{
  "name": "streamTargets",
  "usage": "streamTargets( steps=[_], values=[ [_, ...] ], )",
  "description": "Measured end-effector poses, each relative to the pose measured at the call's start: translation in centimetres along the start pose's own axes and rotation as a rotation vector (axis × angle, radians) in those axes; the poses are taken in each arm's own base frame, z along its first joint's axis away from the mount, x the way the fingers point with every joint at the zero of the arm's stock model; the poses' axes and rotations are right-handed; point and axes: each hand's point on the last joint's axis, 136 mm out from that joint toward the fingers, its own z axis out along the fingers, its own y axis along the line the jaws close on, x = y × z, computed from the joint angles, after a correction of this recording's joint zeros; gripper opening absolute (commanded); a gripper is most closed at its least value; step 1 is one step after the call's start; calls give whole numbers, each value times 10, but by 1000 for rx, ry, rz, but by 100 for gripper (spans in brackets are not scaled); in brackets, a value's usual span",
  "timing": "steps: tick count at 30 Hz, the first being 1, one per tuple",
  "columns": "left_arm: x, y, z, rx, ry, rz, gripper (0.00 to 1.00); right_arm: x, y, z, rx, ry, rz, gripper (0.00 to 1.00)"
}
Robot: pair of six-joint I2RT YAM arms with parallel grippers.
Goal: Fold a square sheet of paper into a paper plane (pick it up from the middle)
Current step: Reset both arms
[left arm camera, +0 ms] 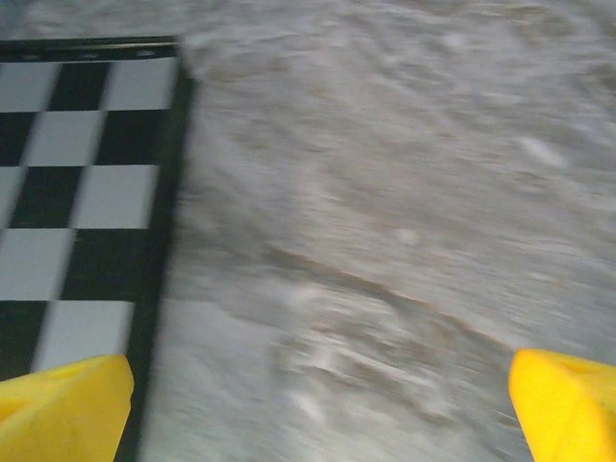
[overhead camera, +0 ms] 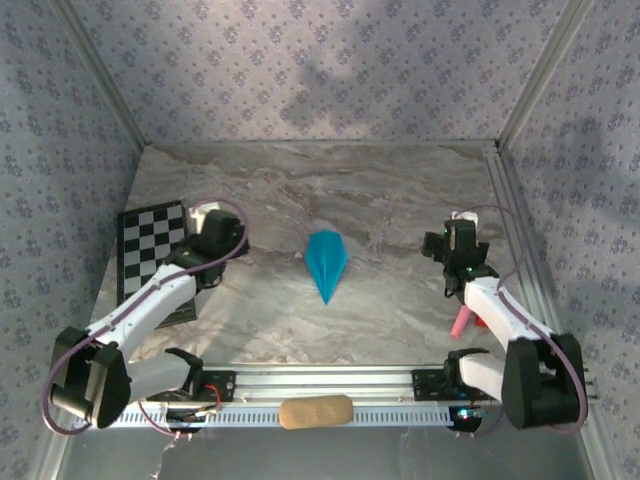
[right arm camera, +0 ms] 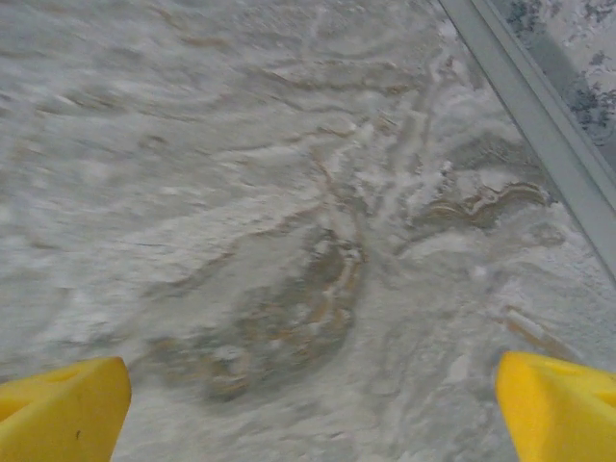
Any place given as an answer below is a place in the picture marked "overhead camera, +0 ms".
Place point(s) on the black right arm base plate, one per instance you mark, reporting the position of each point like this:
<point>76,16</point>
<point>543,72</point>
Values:
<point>425,385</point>

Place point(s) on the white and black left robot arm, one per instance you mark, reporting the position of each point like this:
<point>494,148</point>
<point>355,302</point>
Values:
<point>150,300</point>

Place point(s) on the black and white checkerboard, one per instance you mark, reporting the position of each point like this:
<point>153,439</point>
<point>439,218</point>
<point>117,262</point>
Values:
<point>145,240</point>

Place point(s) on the black controller board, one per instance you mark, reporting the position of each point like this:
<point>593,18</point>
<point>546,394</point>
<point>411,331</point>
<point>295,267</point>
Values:
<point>465,417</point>
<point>185,416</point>

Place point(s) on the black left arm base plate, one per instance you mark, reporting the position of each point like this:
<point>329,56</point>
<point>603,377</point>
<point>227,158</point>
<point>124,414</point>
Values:
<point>222,387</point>

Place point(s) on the tan cork block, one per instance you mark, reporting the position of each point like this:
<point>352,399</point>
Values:
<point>315,411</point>

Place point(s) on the aluminium side rail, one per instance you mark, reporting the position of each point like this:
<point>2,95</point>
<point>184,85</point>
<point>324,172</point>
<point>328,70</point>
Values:
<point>505,200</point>

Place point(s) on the long aluminium mounting rail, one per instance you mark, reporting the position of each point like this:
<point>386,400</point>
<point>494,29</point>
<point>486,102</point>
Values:
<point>320,382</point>

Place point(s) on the small red object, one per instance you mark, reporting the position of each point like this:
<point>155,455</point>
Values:
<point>479,322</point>

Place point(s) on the pink cylinder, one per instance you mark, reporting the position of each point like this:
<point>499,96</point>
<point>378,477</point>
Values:
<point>460,324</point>

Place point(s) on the aluminium frame post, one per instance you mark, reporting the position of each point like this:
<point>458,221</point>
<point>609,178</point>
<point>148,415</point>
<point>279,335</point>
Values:
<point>102,75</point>
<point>541,75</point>

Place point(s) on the blue paper sheet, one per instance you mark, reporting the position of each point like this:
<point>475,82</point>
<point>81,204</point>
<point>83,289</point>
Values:
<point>325,260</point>

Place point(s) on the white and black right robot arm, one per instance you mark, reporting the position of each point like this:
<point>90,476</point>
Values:
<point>495,310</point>

